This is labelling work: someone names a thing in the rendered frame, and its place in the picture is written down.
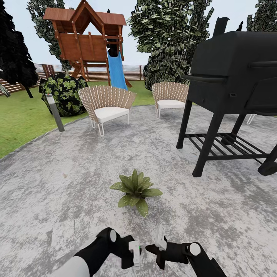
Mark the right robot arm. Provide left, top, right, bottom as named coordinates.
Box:
left=145, top=224, right=227, bottom=277

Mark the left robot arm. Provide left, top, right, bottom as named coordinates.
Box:
left=49, top=227, right=140, bottom=277

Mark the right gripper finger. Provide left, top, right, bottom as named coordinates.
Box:
left=147, top=247, right=158, bottom=255
left=145, top=244, right=157, bottom=251

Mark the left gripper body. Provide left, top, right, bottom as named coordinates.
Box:
left=117, top=235, right=134, bottom=270

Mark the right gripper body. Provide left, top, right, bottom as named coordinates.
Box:
left=156, top=237, right=177, bottom=270

